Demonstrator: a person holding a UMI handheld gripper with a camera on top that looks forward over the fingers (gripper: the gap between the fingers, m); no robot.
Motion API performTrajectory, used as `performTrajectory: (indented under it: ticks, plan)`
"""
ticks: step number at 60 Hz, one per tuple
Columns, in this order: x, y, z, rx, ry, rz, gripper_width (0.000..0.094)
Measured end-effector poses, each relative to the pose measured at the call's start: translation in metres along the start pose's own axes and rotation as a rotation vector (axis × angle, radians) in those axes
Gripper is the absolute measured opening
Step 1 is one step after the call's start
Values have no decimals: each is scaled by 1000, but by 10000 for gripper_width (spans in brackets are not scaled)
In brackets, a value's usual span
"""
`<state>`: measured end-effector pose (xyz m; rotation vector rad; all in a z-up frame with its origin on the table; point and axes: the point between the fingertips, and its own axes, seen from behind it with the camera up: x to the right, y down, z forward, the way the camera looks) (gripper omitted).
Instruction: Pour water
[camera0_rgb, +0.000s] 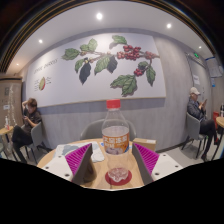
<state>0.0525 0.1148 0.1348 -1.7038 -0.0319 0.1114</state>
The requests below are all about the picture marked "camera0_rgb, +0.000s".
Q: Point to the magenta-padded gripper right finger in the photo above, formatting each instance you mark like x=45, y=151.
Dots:
x=150, y=160

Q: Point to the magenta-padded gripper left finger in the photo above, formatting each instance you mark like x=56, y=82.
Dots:
x=78, y=160

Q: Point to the clear red-capped drink bottle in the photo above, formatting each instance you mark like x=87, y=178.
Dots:
x=115, y=140

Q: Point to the small tan cardboard box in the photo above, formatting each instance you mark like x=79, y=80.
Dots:
x=146, y=143

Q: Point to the flat round red coaster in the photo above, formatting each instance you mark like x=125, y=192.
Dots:
x=110, y=181

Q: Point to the person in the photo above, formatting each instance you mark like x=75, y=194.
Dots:
x=30, y=123
x=196, y=113

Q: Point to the small round wooden side table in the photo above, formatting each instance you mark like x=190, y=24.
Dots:
x=4, y=131
x=220, y=121

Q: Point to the wooden cabinet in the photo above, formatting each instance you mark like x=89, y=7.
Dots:
x=13, y=100

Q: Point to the green exit sign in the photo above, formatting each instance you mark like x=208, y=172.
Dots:
x=196, y=55

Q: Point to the round ceiling lights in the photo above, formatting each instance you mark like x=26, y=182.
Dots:
x=99, y=16

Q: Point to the coffee plant wall mural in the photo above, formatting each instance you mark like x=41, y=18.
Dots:
x=66, y=86

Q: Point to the wall notice board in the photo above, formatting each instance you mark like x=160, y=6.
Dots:
x=214, y=66

